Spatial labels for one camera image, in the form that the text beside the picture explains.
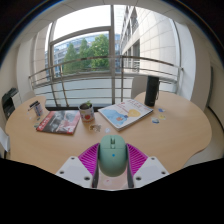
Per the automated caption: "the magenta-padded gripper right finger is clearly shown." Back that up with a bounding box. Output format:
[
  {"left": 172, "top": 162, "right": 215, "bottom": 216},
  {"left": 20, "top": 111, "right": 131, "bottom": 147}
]
[{"left": 125, "top": 143, "right": 170, "bottom": 189}]

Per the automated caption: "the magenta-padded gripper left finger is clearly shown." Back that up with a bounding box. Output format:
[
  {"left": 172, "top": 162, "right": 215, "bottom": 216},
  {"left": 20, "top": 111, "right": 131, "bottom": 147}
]
[{"left": 55, "top": 143, "right": 101, "bottom": 189}]

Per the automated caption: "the mint green computer mouse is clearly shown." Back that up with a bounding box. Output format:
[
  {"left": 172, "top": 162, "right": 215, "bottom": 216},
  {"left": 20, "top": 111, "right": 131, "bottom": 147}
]
[{"left": 98, "top": 134, "right": 128, "bottom": 178}]

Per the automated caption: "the small potted plant mug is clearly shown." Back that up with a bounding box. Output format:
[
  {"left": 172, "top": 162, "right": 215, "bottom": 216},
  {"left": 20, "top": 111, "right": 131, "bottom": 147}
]
[{"left": 78, "top": 100, "right": 96, "bottom": 123}]

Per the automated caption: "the red cover magazine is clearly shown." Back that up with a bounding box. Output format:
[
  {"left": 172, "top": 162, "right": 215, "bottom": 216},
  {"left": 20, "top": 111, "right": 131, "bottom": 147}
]
[{"left": 36, "top": 109, "right": 81, "bottom": 136}]

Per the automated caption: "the blue and yellow magazine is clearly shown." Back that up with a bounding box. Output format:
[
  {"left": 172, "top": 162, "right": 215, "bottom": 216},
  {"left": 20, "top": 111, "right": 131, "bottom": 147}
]
[{"left": 97, "top": 98, "right": 154, "bottom": 132}]

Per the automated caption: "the small printed can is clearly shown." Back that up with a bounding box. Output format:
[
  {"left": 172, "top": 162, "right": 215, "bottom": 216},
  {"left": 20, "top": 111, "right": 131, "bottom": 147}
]
[{"left": 34, "top": 103, "right": 44, "bottom": 118}]

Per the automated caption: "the black cylindrical speaker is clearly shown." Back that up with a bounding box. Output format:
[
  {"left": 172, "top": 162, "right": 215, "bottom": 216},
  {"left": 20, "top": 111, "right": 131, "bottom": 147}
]
[{"left": 144, "top": 75, "right": 161, "bottom": 108}]

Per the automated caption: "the small black stapler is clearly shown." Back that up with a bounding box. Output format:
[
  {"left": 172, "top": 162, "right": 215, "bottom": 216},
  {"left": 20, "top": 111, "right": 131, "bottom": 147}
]
[{"left": 27, "top": 100, "right": 40, "bottom": 110}]

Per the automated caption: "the black office printer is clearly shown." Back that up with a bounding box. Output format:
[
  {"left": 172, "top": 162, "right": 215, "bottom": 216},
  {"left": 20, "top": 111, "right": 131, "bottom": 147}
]
[{"left": 1, "top": 87, "right": 20, "bottom": 120}]

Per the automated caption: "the metal balcony railing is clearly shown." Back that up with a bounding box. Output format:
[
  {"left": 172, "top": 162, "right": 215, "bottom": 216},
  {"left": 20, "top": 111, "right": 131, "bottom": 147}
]
[{"left": 28, "top": 55, "right": 184, "bottom": 108}]

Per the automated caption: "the dark grey door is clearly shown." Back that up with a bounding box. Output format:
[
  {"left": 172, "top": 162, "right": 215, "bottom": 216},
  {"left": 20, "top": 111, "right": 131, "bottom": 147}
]
[{"left": 208, "top": 66, "right": 215, "bottom": 108}]

